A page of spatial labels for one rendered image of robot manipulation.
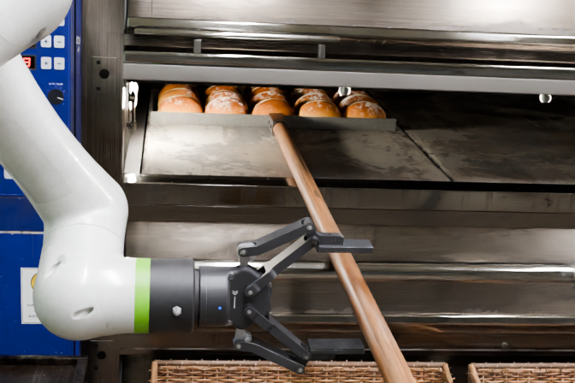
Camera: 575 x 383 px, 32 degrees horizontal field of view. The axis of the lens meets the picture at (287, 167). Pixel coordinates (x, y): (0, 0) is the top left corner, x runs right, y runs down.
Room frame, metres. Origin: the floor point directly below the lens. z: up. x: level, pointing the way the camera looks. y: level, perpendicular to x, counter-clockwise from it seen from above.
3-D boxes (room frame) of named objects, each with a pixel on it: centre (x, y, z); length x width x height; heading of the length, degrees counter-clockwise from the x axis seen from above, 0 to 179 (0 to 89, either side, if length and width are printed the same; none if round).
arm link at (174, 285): (1.15, 0.13, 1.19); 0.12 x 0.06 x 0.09; 8
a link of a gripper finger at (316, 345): (1.17, -0.08, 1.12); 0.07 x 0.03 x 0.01; 98
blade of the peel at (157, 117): (2.34, 0.06, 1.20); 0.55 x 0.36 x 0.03; 98
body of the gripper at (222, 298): (1.15, 0.06, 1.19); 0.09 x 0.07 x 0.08; 98
